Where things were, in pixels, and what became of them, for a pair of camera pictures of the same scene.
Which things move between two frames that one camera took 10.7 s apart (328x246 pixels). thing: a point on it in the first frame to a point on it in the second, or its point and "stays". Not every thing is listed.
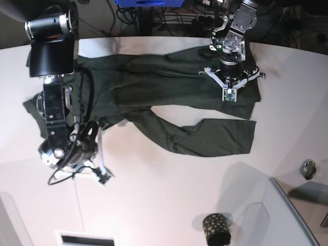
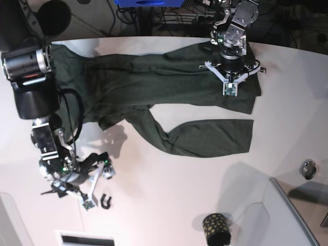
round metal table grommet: [308, 169] stays
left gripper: [81, 154] to [82, 182]
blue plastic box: [149, 3] stays
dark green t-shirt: [106, 90] stays
